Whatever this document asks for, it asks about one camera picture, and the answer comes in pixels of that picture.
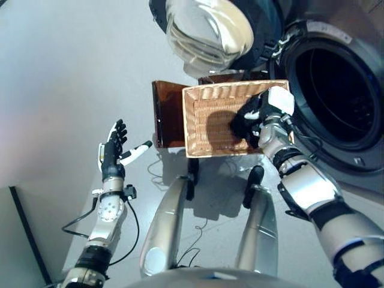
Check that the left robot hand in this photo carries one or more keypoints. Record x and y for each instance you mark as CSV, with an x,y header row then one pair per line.
x,y
109,162

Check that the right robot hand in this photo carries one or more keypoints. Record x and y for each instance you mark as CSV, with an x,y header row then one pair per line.
x,y
279,102

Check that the black garment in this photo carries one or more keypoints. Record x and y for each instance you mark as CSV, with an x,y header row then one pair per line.
x,y
243,126

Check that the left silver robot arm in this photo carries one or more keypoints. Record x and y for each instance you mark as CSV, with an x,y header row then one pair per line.
x,y
108,216

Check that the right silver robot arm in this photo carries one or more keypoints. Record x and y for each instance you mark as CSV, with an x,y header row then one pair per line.
x,y
306,186

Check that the dark grey washing machine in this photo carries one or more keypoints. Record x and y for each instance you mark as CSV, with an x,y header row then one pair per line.
x,y
369,75

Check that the round washing machine door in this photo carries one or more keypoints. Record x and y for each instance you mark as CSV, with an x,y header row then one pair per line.
x,y
210,30

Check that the rectangular wicker laundry basket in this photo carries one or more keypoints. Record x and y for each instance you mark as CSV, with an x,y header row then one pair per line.
x,y
210,105

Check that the glossy brown stool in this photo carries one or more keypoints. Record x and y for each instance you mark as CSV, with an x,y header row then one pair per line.
x,y
168,114

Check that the left robot leg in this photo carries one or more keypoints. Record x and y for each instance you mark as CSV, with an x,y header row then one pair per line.
x,y
162,225

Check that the robot leg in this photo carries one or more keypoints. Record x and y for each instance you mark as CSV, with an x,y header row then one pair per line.
x,y
162,225
258,228

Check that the white drum rim sticker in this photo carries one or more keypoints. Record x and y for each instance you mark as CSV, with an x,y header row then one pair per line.
x,y
328,31

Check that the black edge strip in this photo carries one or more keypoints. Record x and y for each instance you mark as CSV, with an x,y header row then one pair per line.
x,y
30,234

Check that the right robot leg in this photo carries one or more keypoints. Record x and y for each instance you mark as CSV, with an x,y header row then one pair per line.
x,y
258,228

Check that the grey robot torso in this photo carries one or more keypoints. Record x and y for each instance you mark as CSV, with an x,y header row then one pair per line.
x,y
210,279

